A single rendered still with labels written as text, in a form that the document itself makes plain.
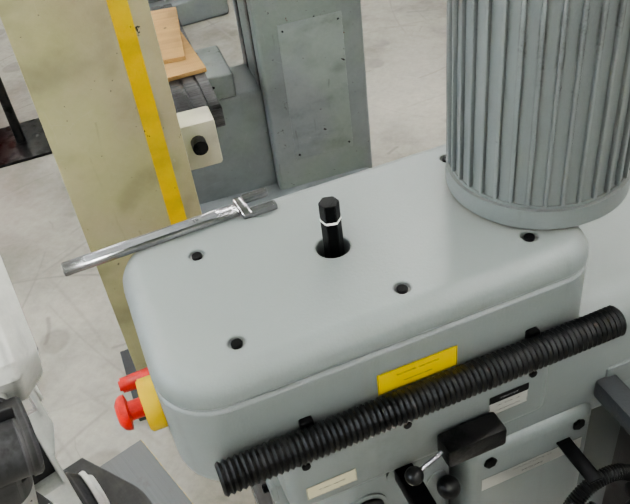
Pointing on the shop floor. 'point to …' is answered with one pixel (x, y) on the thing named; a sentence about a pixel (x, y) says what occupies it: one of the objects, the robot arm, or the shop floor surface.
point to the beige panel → (106, 125)
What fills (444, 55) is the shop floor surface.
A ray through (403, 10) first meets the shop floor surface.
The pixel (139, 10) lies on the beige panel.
